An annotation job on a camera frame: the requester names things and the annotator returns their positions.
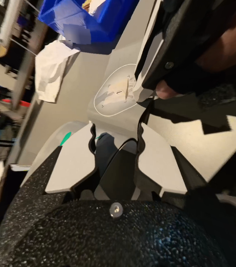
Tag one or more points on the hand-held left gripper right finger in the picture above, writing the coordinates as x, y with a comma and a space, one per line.
159, 162

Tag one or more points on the green toy brick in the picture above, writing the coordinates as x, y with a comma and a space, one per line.
65, 139

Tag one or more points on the person's right hand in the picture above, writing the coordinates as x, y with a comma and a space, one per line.
224, 54

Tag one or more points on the white post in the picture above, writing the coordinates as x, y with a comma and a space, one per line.
8, 20

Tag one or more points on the white crumpled paper sheet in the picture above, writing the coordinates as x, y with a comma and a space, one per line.
51, 68

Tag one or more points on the blue plastic bin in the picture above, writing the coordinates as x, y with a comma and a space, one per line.
109, 23

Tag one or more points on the red bar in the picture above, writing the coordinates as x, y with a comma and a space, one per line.
15, 102

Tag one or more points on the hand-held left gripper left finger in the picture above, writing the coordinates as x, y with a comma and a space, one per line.
72, 162

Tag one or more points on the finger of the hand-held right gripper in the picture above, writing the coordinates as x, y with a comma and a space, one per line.
154, 20
145, 68

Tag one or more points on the white paper packet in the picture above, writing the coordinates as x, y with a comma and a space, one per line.
97, 7

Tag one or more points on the clear plastic bag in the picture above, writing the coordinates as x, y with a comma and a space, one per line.
47, 146

